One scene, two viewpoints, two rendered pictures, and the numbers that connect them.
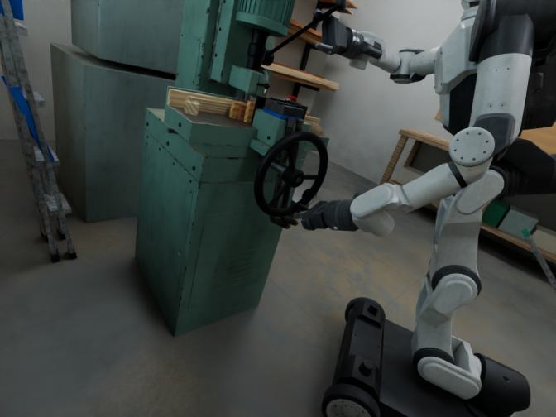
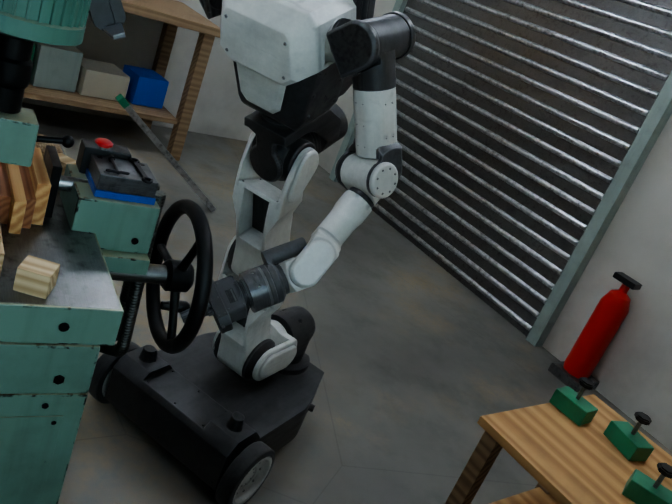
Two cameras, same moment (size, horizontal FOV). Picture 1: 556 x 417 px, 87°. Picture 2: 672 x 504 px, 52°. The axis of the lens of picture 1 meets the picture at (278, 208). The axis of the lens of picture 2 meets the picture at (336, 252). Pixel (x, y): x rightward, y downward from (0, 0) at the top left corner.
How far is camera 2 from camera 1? 1.21 m
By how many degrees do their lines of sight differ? 73
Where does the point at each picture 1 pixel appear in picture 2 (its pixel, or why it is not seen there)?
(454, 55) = (306, 54)
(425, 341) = (252, 344)
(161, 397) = not seen: outside the picture
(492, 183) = (313, 162)
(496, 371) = (293, 320)
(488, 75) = (380, 109)
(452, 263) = not seen: hidden behind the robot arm
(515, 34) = (392, 70)
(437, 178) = (359, 213)
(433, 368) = (269, 364)
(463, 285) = not seen: hidden behind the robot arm
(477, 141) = (390, 176)
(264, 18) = (80, 30)
